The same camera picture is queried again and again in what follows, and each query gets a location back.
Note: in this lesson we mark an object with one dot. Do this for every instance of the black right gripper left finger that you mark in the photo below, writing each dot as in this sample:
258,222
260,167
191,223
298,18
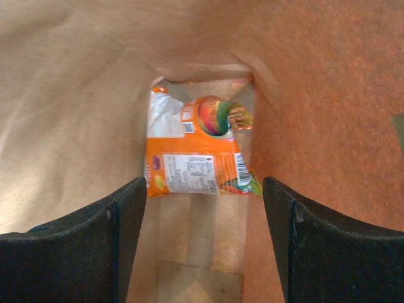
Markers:
85,256

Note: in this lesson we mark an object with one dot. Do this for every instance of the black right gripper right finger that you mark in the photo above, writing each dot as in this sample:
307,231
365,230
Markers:
323,255

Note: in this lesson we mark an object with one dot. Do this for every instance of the red paper bag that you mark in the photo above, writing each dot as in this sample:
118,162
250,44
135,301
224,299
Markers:
325,79

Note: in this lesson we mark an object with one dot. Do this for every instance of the orange snack bag with label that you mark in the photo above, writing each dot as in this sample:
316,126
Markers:
191,147

